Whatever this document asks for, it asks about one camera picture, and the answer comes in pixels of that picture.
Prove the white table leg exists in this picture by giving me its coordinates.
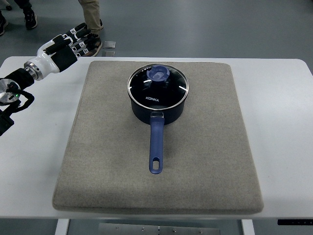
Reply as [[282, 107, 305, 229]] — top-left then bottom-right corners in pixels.
[[55, 219, 69, 235], [241, 219, 255, 235]]

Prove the glass pot lid blue knob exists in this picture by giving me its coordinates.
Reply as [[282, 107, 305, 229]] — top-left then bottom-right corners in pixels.
[[128, 64, 189, 110]]

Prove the person in khaki trousers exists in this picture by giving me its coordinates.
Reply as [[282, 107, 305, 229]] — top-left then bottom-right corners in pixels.
[[78, 0, 103, 57]]

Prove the person in black sneakers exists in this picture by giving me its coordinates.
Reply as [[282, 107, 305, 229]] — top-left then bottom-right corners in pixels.
[[0, 0, 38, 36]]

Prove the white right table leg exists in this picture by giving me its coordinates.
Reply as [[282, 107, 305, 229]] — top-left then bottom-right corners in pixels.
[[241, 219, 255, 235]]

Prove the beige felt mat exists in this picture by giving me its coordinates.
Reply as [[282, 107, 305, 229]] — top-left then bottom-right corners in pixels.
[[52, 61, 264, 214]]

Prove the metal table base plate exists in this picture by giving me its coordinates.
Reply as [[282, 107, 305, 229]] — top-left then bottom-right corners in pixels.
[[98, 223, 221, 235]]

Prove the black table control panel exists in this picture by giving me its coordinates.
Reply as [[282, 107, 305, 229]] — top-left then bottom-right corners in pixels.
[[277, 219, 313, 226]]

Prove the metal floor plate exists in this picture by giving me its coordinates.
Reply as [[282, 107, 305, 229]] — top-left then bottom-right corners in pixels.
[[102, 41, 116, 57]]

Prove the dark blue saucepan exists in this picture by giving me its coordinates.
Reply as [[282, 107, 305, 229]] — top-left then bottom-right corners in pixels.
[[129, 94, 187, 174]]

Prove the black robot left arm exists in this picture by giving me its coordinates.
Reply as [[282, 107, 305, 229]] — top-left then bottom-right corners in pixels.
[[0, 69, 35, 135]]

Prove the white left table leg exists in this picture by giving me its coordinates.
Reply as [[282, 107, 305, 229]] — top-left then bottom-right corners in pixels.
[[55, 219, 69, 235]]

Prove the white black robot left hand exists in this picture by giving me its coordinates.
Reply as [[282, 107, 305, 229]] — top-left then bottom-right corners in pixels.
[[24, 23, 91, 81]]

